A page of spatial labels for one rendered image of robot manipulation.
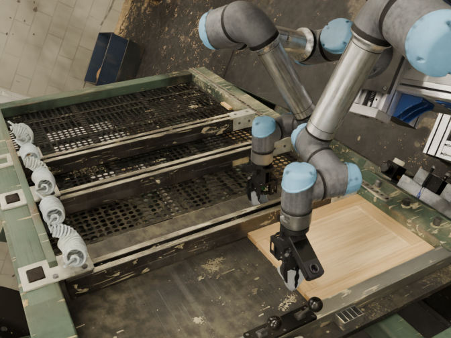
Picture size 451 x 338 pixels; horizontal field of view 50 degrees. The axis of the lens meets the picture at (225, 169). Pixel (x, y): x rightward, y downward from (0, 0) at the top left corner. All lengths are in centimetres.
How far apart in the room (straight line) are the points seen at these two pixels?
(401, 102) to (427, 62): 93
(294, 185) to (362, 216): 72
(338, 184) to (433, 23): 41
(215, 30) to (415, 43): 68
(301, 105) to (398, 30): 58
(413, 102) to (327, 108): 74
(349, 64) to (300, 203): 33
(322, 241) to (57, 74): 531
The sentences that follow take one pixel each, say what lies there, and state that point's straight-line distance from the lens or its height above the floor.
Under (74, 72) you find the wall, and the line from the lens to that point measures 660.
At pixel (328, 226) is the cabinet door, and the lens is 170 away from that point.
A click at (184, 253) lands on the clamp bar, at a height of 151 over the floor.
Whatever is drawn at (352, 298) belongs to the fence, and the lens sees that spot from 142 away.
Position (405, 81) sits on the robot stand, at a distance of 185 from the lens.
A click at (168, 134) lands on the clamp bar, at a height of 131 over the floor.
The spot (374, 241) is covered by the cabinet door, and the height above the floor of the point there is 101.
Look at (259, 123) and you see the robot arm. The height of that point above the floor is 142.
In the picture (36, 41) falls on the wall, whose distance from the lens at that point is 645.
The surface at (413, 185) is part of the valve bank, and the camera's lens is 195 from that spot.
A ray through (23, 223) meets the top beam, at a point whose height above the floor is 191.
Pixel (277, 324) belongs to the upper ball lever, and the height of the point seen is 155.
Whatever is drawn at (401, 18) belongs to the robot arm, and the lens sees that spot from 99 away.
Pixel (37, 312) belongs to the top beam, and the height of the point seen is 194.
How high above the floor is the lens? 241
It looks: 38 degrees down
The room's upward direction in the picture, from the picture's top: 73 degrees counter-clockwise
